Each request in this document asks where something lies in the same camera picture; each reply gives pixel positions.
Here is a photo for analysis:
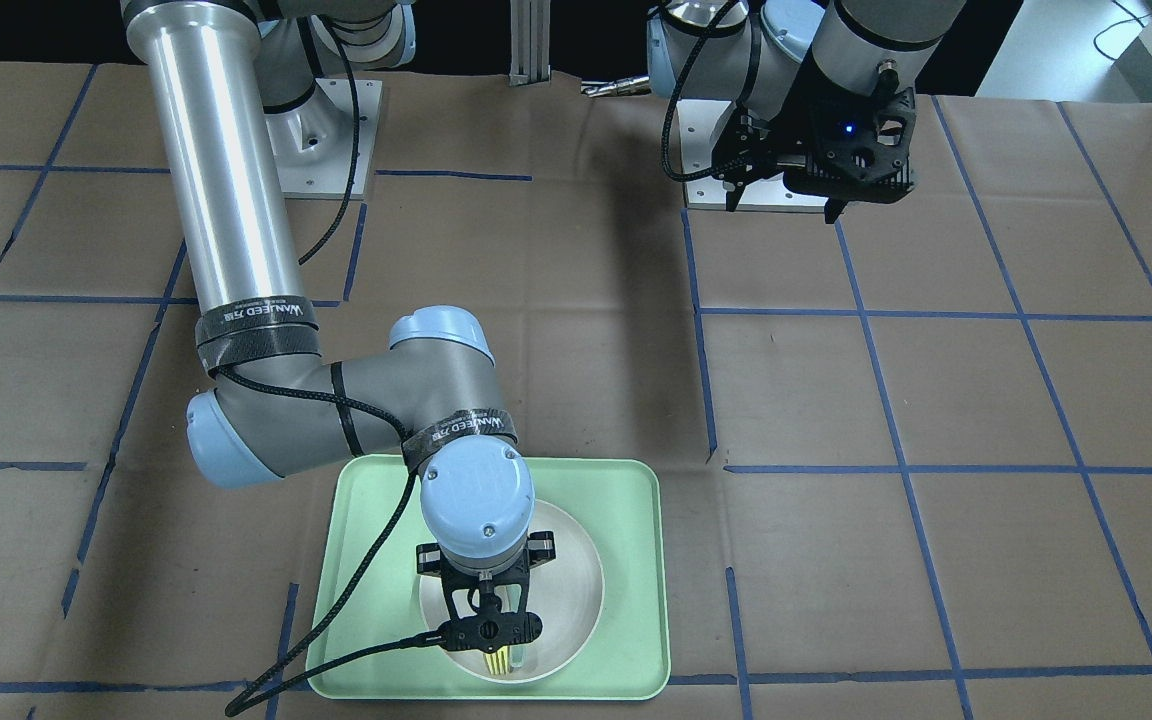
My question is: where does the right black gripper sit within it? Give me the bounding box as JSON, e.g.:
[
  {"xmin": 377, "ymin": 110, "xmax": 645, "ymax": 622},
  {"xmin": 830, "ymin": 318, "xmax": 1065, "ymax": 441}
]
[{"xmin": 416, "ymin": 530, "xmax": 556, "ymax": 620}]

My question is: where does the white round plate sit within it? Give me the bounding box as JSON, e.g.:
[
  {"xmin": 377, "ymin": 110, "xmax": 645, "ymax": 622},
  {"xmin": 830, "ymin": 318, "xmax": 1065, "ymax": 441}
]
[{"xmin": 447, "ymin": 500, "xmax": 604, "ymax": 685}]

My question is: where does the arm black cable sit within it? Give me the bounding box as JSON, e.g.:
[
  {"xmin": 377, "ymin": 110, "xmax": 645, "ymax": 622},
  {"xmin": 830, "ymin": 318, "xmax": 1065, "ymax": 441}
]
[
  {"xmin": 661, "ymin": 0, "xmax": 746, "ymax": 184},
  {"xmin": 206, "ymin": 20, "xmax": 437, "ymax": 718}
]

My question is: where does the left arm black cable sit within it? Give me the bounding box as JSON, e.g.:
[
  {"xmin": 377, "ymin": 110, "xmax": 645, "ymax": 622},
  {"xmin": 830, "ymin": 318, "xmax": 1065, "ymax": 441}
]
[{"xmin": 661, "ymin": 0, "xmax": 746, "ymax": 184}]

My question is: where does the light green tray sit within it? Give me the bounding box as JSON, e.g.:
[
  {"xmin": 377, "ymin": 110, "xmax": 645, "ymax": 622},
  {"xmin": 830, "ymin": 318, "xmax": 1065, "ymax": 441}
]
[{"xmin": 306, "ymin": 455, "xmax": 670, "ymax": 702}]

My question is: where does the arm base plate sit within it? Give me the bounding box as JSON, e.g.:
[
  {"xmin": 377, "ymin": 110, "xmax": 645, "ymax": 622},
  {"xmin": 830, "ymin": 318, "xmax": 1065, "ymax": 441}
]
[
  {"xmin": 676, "ymin": 99, "xmax": 826, "ymax": 215},
  {"xmin": 265, "ymin": 79, "xmax": 384, "ymax": 200}
]

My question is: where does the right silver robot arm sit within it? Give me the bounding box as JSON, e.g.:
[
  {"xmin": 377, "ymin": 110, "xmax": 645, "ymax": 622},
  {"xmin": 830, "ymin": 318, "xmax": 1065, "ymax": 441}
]
[{"xmin": 122, "ymin": 1, "xmax": 535, "ymax": 579}]

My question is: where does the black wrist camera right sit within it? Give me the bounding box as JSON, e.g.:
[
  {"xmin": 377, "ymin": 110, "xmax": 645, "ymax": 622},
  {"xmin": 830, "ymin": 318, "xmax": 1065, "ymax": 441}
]
[{"xmin": 429, "ymin": 584, "xmax": 543, "ymax": 653}]

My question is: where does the yellow plastic fork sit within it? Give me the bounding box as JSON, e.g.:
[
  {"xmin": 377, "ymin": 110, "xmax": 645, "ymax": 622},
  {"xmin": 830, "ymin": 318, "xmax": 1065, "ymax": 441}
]
[{"xmin": 483, "ymin": 590, "xmax": 517, "ymax": 675}]

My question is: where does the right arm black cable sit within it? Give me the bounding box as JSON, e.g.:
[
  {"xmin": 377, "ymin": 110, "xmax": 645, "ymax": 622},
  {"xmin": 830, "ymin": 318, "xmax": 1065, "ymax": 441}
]
[{"xmin": 206, "ymin": 20, "xmax": 437, "ymax": 718}]

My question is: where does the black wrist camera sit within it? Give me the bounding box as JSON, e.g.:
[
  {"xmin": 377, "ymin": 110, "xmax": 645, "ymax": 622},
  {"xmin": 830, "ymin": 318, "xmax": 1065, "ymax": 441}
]
[
  {"xmin": 782, "ymin": 88, "xmax": 916, "ymax": 204},
  {"xmin": 429, "ymin": 584, "xmax": 543, "ymax": 653}
]

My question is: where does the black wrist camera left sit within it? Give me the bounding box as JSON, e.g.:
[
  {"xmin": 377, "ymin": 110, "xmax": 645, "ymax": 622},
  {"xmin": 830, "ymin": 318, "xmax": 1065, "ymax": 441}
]
[{"xmin": 782, "ymin": 88, "xmax": 916, "ymax": 204}]

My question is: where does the aluminium frame post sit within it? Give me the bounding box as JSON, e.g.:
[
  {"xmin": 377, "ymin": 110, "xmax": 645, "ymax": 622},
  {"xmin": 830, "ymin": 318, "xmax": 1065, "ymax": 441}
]
[{"xmin": 508, "ymin": 0, "xmax": 552, "ymax": 88}]

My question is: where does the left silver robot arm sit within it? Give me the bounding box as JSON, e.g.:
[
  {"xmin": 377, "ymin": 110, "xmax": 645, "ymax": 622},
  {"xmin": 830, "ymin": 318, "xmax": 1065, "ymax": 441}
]
[{"xmin": 646, "ymin": 1, "xmax": 963, "ymax": 223}]

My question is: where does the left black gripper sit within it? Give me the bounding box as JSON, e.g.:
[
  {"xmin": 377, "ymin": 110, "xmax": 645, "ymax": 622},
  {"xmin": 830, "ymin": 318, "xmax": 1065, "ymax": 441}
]
[{"xmin": 710, "ymin": 94, "xmax": 849, "ymax": 225}]

